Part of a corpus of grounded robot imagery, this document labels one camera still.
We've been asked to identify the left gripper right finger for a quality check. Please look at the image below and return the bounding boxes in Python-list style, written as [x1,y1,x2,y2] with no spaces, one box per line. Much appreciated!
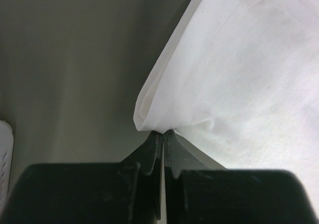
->
[163,130,319,224]

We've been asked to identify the white t-shirt red print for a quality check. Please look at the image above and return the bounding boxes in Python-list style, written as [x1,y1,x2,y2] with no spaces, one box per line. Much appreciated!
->
[134,0,319,209]

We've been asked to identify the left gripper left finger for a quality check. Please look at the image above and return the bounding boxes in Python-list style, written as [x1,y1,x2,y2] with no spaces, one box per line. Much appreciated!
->
[0,131,163,224]

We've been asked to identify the white plastic laundry basket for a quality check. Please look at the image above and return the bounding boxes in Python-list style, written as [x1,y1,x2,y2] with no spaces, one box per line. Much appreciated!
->
[0,120,14,211]

